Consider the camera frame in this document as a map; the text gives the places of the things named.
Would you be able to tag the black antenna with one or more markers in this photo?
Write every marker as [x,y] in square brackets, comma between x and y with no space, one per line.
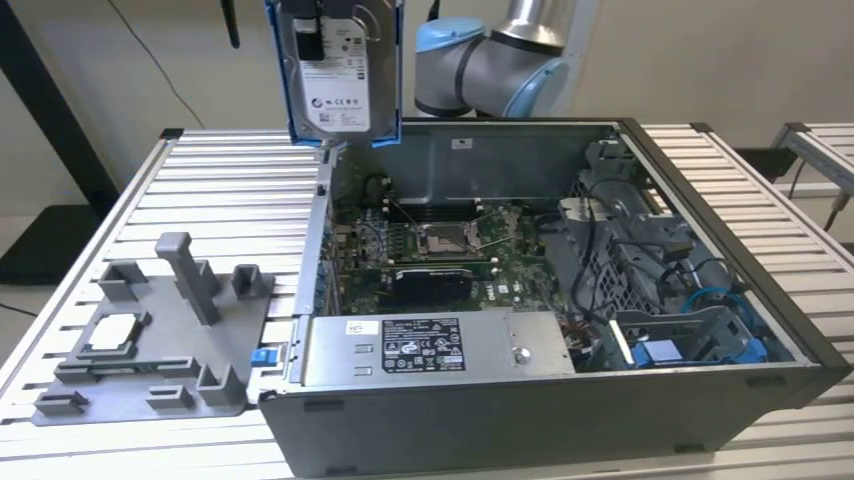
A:
[229,25]

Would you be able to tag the grey parts rack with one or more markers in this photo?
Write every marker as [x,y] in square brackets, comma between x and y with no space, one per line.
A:
[173,345]

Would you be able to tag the grey disk bay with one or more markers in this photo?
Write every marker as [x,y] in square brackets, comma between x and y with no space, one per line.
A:
[640,250]

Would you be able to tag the blue case latch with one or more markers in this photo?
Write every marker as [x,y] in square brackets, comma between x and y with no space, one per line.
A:
[263,357]

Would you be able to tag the silver CPU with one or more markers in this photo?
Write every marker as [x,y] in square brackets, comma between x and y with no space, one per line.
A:
[116,335]

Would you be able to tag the hard disk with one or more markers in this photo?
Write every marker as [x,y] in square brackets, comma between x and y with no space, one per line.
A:
[347,80]

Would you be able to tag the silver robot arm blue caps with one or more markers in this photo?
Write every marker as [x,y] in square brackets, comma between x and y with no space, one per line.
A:
[480,60]

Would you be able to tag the CPU socket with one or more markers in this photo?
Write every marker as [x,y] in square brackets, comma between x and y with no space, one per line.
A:
[443,241]

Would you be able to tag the black graphics card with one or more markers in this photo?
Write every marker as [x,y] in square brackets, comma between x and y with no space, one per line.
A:
[429,290]

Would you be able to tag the silver power supply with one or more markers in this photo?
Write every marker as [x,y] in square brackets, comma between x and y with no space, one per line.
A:
[333,355]

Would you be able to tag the black box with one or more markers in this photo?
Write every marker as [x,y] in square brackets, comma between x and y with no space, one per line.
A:
[767,165]

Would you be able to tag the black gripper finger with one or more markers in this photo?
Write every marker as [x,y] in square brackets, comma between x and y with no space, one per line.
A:
[312,45]

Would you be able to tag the black open PC case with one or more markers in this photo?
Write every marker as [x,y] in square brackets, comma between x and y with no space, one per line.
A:
[500,430]

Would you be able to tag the green motherboard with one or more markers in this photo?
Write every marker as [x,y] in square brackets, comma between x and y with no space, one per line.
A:
[516,265]

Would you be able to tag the thin locking lever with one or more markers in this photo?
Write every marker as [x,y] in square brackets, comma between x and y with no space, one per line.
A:
[412,216]

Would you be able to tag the blue plastic bracket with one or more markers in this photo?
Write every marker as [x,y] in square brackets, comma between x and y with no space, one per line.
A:
[656,354]

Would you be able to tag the metal slat side table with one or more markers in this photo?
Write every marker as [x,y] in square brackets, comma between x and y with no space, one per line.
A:
[823,145]

